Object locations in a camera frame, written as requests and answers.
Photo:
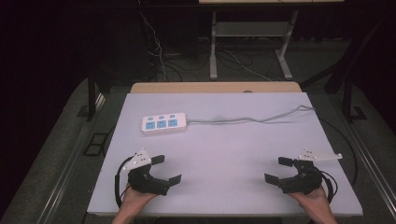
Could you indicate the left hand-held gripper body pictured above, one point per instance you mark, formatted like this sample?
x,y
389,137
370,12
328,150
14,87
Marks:
x,y
146,182

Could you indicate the grey metal desk frame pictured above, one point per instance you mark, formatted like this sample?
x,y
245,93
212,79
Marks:
x,y
249,29

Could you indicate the black metal stand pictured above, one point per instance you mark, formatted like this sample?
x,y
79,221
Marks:
x,y
351,102
91,96

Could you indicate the person's left hand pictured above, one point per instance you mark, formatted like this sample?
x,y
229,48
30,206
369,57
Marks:
x,y
134,200

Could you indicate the aluminium rail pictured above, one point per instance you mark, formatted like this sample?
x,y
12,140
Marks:
x,y
70,161
370,168

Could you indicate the white power strip blue sockets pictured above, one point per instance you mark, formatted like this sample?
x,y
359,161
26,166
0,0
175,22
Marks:
x,y
164,123

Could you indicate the person's right hand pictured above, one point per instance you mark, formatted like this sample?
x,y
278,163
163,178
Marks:
x,y
316,202

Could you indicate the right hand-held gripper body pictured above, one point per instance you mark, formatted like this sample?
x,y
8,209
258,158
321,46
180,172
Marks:
x,y
306,182

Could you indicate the black rectangular floor frame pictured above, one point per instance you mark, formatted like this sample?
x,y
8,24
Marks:
x,y
96,144

